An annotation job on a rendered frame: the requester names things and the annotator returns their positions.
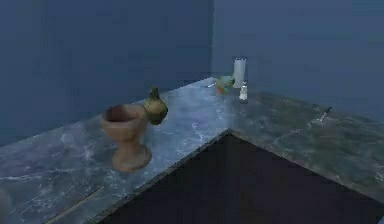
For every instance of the small silver utensil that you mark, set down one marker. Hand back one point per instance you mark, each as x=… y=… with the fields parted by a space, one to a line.
x=211 y=85

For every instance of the brown clay goblet cup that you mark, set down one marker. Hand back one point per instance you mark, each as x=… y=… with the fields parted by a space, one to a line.
x=126 y=133

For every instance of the grey marble corner worktop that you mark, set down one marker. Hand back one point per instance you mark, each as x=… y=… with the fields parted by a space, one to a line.
x=200 y=133

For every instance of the olive green round bottle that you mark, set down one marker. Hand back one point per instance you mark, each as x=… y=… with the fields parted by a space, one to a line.
x=155 y=107

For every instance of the small white salt shaker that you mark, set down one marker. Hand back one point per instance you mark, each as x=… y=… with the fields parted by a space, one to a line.
x=243 y=92

